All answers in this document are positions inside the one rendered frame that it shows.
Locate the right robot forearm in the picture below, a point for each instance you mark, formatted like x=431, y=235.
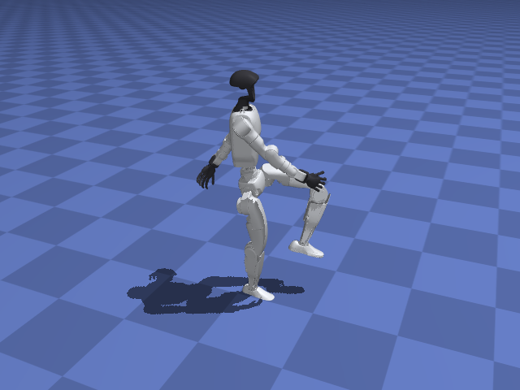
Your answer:
x=279, y=162

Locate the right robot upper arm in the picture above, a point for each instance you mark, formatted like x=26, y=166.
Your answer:
x=244, y=130

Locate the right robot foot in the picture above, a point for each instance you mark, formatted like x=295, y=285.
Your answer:
x=259, y=293

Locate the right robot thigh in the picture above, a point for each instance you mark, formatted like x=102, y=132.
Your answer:
x=256, y=220

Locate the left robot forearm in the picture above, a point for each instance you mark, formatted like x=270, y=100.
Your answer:
x=223, y=152

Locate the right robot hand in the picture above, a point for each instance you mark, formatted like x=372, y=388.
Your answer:
x=313, y=180

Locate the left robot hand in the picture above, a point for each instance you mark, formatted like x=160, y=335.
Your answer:
x=208, y=171

